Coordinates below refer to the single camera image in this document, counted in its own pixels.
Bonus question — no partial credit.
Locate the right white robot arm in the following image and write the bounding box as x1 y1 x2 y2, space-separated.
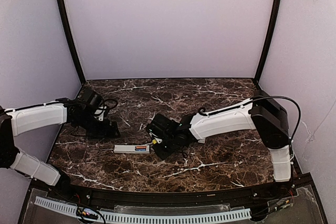
145 90 301 183

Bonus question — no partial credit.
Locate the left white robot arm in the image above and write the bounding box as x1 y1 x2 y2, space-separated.
1 90 120 188

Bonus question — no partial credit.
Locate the white remote control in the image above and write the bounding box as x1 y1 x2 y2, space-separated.
113 145 150 154

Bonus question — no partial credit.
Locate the black frame post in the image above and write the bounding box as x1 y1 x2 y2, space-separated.
56 0 86 85
254 0 281 83

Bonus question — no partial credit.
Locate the right black frame post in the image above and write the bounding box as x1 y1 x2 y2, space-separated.
254 0 281 83

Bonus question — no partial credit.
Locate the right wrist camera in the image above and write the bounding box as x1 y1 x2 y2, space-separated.
145 120 163 140

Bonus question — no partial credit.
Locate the white slotted cable duct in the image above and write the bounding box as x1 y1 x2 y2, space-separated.
34 196 251 223

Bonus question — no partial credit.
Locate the left black frame post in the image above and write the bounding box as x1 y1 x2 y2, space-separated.
56 0 86 85

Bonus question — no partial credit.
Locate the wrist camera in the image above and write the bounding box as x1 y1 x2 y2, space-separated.
94 99 118 121
145 120 163 140

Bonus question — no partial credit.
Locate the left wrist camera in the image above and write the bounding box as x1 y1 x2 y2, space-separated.
94 99 118 121

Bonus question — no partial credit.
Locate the black front table rail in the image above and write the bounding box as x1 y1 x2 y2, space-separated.
64 183 276 207

